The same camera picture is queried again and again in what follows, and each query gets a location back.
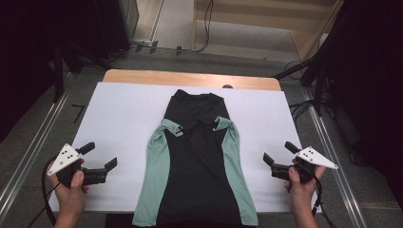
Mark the white power strip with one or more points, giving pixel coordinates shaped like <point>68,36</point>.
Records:
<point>142,41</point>

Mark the metal floor rail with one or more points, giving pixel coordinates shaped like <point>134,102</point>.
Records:
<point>346,190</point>
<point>33,148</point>

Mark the person's left hand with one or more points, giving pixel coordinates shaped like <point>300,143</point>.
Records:
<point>69,199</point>

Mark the dark table grommet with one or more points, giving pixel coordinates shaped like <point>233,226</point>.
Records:
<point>227,86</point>

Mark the white table sheet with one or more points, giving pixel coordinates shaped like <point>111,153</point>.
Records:
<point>120,110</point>

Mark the black and green shirt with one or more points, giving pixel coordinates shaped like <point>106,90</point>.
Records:
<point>196,164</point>

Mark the person's dark clothing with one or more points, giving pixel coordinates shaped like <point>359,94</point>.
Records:
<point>120,221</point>

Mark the dark glass cabinet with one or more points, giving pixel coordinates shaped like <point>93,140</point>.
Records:
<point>111,25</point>

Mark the black curtain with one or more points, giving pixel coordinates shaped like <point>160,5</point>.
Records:
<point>374,79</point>
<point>22,63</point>

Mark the black metal stand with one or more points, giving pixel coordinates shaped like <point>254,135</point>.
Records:
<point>58,72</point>
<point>319,91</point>

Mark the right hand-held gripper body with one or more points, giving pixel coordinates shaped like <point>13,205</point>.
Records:
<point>316,157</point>

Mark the person's right hand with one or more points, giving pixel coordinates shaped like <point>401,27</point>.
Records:
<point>302,193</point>

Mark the wooden shelf unit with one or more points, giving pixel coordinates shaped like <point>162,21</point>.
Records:
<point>253,12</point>

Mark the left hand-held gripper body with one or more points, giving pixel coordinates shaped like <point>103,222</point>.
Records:
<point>66,158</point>

